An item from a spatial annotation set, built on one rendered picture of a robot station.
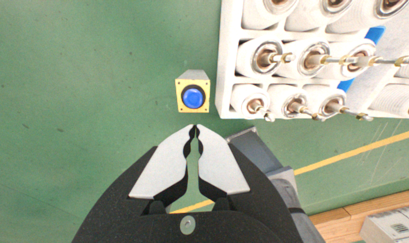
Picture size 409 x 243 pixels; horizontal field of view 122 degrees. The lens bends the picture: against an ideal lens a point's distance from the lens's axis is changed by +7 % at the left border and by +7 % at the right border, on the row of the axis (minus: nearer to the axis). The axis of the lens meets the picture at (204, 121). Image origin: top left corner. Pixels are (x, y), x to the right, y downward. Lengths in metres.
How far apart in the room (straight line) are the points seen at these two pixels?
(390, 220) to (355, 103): 1.58
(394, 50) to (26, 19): 1.25
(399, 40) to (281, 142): 0.55
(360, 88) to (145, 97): 0.89
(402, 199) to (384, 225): 0.29
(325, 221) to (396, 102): 1.46
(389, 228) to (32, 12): 2.67
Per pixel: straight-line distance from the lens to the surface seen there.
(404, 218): 2.22
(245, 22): 0.41
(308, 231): 0.49
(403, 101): 0.73
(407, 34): 0.75
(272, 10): 0.35
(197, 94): 0.23
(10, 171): 1.48
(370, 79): 0.74
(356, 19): 0.49
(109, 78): 0.68
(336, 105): 0.49
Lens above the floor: 0.55
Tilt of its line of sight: 62 degrees down
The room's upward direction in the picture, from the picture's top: 174 degrees clockwise
